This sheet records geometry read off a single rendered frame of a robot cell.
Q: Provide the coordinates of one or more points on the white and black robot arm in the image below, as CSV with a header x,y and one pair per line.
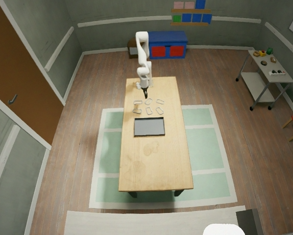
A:
x,y
144,73

